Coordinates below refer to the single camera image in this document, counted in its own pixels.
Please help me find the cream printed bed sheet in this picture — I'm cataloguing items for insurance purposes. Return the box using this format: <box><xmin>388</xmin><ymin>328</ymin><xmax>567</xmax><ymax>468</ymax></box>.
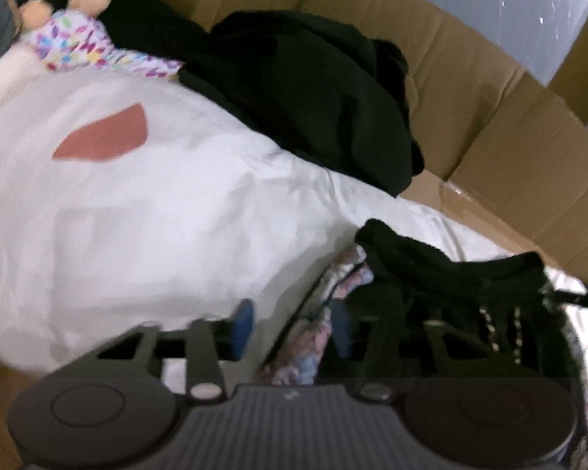
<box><xmin>0</xmin><ymin>46</ymin><xmax>588</xmax><ymax>383</ymax></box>

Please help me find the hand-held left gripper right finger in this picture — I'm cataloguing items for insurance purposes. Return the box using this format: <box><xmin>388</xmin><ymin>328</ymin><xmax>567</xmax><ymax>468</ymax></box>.
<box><xmin>330</xmin><ymin>298</ymin><xmax>501</xmax><ymax>403</ymax></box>

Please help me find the low folded cardboard sheet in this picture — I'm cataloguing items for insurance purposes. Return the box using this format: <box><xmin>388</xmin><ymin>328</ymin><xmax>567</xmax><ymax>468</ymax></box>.
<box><xmin>98</xmin><ymin>0</ymin><xmax>588</xmax><ymax>285</ymax></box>

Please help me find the crumpled black garment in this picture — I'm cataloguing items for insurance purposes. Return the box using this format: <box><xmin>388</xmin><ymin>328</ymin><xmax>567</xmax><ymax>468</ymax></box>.
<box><xmin>54</xmin><ymin>0</ymin><xmax>426</xmax><ymax>199</ymax></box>

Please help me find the grey wrapped mattress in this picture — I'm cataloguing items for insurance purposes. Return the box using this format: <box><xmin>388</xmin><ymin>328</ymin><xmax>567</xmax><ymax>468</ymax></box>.
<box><xmin>419</xmin><ymin>0</ymin><xmax>588</xmax><ymax>86</ymax></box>

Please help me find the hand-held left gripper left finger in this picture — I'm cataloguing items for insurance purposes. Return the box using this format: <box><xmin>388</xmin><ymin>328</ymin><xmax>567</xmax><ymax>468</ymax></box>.
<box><xmin>94</xmin><ymin>298</ymin><xmax>256</xmax><ymax>403</ymax></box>

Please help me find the plush toy in floral dress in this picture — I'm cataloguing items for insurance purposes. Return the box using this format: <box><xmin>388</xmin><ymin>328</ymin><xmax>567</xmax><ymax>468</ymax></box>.
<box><xmin>28</xmin><ymin>9</ymin><xmax>186</xmax><ymax>78</ymax></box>

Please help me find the black bear-print hoodie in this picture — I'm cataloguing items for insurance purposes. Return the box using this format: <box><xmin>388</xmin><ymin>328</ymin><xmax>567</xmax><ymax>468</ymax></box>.
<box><xmin>260</xmin><ymin>219</ymin><xmax>588</xmax><ymax>470</ymax></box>

